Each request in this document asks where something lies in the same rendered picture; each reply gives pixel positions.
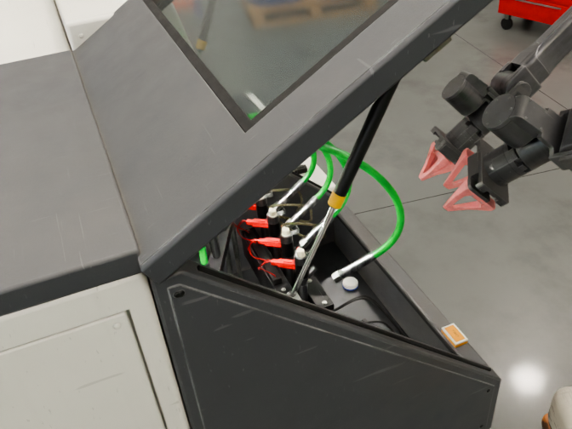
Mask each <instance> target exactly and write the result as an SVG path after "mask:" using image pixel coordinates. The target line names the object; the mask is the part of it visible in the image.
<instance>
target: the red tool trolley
mask: <svg viewBox="0 0 572 429"><path fill-rule="evenodd" d="M571 6H572V0H500V2H499V9H498V13H502V14H505V17H504V19H502V21H501V26H502V28H503V29H505V30H508V29H510V28H511V27H512V19H511V17H512V16H516V17H519V18H524V19H527V20H534V21H538V22H541V23H546V24H549V25H552V24H553V23H554V22H555V21H557V20H558V19H559V18H560V17H561V16H562V15H563V14H564V13H565V12H566V11H567V10H568V9H569V8H570V7H571Z"/></svg>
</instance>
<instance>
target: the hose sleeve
mask: <svg viewBox="0 0 572 429"><path fill-rule="evenodd" d="M376 259H377V258H375V257H374V255H373V251H371V252H369V253H368V254H366V255H364V256H363V257H361V258H359V259H358V260H355V261H353V262H352V263H351V264H349V265H347V266H344V267H343V268H342V269H340V270H339V274H340V276H341V277H342V278H344V277H347V276H349V275H350V274H353V273H354V272H355V271H357V270H359V269H361V268H362V267H364V266H366V265H368V264H369V263H371V262H373V261H374V260H376Z"/></svg>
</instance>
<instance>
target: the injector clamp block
mask: <svg viewBox="0 0 572 429"><path fill-rule="evenodd" d="M246 230H247V231H250V230H252V231H253V232H254V234H255V236H256V237H257V238H258V239H259V238H261V237H260V235H259V234H258V232H257V231H256V230H255V228H254V227H252V228H249V229H246ZM242 243H243V253H244V256H245V257H246V259H247V261H248V263H249V264H250V266H251V268H252V270H253V271H254V273H255V276H256V277H257V278H258V280H259V282H260V285H262V286H264V287H267V288H269V289H274V290H276V291H278V292H281V293H284V294H287V293H288V292H289V291H292V287H291V285H290V284H289V282H288V280H287V278H286V270H285V268H283V271H281V269H280V268H279V267H277V266H275V267H276V269H277V271H278V273H279V274H280V276H281V278H282V282H281V283H279V284H276V285H273V284H272V281H271V280H270V278H269V277H268V276H267V274H266V272H265V271H263V270H258V268H257V267H258V266H260V265H261V263H260V262H259V260H257V259H255V258H254V257H256V255H255V253H254V251H253V250H252V248H251V247H250V252H251V254H252V255H253V256H254V257H253V256H251V255H250V253H249V251H248V246H249V243H248V241H247V240H245V239H243V238H242ZM262 247H263V249H264V250H265V251H266V253H267V255H268V256H269V258H270V260H272V259H274V256H273V249H272V247H271V253H270V251H269V250H268V248H267V247H266V246H265V244H262ZM256 258H257V257H256ZM307 287H308V289H307V292H308V302H310V303H312V304H314V305H317V306H321V307H324V308H327V309H329V310H333V309H335V305H334V302H333V301H332V300H331V299H330V298H329V296H328V294H327V293H326V291H325V290H324V289H323V287H322V285H321V284H320V282H319V281H318V280H317V278H316V277H315V276H314V274H313V276H311V277H310V278H308V281H307Z"/></svg>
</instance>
